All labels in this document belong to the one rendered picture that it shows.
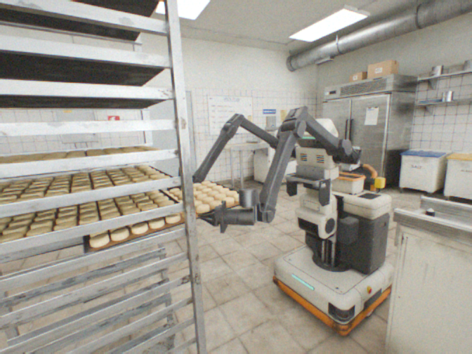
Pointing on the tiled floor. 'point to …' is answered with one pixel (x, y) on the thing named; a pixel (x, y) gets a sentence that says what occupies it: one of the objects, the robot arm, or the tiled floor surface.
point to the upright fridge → (394, 81)
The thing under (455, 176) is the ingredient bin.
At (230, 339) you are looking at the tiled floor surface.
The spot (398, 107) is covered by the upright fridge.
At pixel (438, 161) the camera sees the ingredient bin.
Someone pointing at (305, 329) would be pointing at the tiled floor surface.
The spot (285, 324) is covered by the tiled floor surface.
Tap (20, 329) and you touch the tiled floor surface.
